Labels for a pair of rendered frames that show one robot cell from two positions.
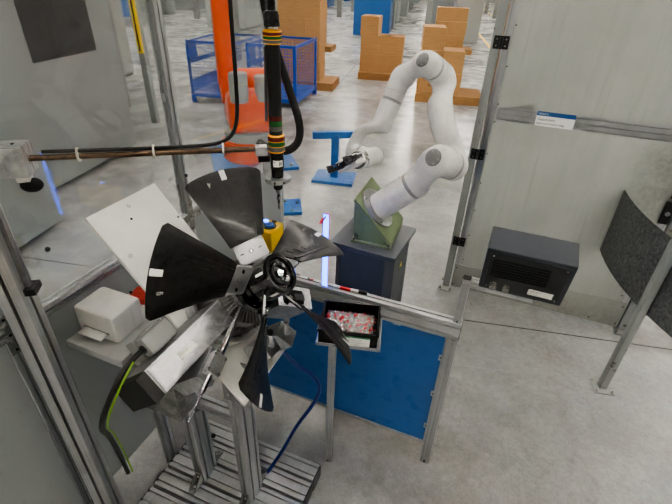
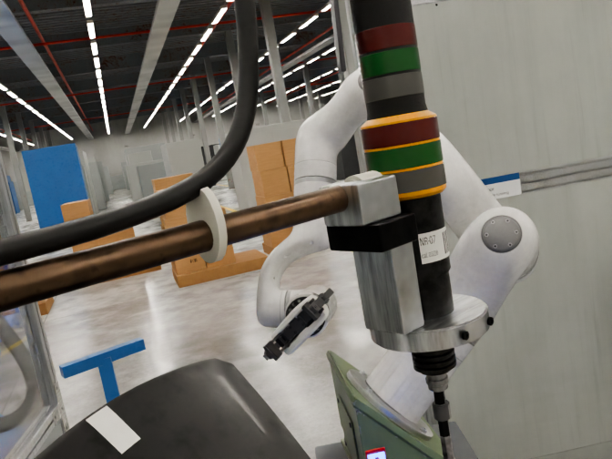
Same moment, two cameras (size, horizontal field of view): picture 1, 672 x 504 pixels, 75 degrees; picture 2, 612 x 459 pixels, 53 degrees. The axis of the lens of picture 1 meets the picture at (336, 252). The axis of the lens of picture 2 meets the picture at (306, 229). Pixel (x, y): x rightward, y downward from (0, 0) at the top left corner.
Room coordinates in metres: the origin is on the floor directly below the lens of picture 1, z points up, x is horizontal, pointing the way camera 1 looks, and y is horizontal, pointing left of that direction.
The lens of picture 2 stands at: (0.82, 0.37, 1.58)
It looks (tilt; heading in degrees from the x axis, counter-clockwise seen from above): 8 degrees down; 335
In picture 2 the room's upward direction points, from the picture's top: 10 degrees counter-clockwise
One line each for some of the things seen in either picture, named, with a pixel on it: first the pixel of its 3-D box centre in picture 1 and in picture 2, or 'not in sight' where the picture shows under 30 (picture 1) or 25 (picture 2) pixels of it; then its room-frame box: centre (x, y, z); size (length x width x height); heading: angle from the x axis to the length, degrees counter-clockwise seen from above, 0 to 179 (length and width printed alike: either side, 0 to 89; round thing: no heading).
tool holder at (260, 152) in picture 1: (273, 163); (406, 255); (1.11, 0.17, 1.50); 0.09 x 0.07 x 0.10; 104
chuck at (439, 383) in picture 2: not in sight; (435, 370); (1.11, 0.16, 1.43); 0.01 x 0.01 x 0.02
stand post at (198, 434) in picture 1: (190, 394); not in sight; (1.10, 0.53, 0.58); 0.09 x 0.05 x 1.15; 159
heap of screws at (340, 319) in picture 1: (350, 326); not in sight; (1.23, -0.06, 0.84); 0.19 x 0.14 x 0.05; 84
